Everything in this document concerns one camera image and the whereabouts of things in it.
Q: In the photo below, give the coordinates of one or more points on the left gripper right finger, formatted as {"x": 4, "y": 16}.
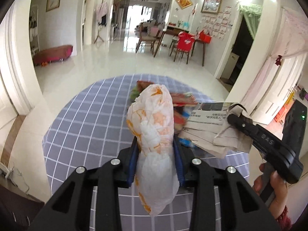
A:
{"x": 222, "y": 198}

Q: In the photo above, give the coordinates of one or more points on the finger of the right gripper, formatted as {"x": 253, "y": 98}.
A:
{"x": 249, "y": 129}

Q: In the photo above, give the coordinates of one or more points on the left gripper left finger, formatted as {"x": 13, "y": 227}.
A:
{"x": 70, "y": 207}

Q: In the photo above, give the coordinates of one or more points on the grey white paper packaging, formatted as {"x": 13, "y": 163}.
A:
{"x": 210, "y": 130}

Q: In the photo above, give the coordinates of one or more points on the white orange plastic bag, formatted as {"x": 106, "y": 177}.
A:
{"x": 151, "y": 120}

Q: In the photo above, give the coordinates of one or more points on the white panel door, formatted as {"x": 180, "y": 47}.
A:
{"x": 279, "y": 90}

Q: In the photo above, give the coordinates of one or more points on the grey checked tablecloth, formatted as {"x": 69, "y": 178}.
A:
{"x": 91, "y": 130}

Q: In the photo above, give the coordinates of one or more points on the pink lace curtain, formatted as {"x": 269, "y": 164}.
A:
{"x": 291, "y": 42}

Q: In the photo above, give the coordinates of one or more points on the wooden dining table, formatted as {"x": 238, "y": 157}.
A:
{"x": 174, "y": 32}

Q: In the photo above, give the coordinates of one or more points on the chair with red cover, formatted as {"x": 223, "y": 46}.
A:
{"x": 183, "y": 45}

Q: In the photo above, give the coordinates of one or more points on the green door valance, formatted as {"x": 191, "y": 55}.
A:
{"x": 251, "y": 14}

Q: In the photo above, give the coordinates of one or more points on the wooden dining chair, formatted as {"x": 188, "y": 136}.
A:
{"x": 147, "y": 39}

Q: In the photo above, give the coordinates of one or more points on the red velvet bench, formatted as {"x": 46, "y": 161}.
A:
{"x": 52, "y": 55}

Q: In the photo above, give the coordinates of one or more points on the coat rack with clothes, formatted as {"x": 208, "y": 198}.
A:
{"x": 101, "y": 18}

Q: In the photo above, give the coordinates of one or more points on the framed painting right wall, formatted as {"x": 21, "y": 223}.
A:
{"x": 211, "y": 6}

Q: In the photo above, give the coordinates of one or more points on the gold diamond wall decoration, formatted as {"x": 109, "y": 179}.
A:
{"x": 184, "y": 3}

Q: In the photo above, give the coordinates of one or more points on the framed picture left wall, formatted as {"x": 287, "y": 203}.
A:
{"x": 52, "y": 4}

